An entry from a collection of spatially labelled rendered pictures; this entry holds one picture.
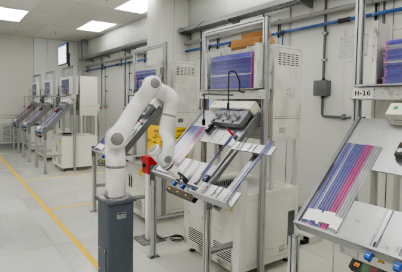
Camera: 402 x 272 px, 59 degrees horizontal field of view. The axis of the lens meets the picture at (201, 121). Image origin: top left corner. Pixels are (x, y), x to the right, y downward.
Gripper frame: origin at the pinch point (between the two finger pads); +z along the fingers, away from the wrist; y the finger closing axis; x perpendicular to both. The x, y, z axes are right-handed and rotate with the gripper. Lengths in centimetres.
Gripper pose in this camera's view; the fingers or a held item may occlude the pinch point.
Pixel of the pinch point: (182, 180)
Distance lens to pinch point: 237.2
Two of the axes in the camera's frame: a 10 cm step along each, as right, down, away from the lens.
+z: 5.6, 7.0, 4.5
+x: 5.9, -7.2, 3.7
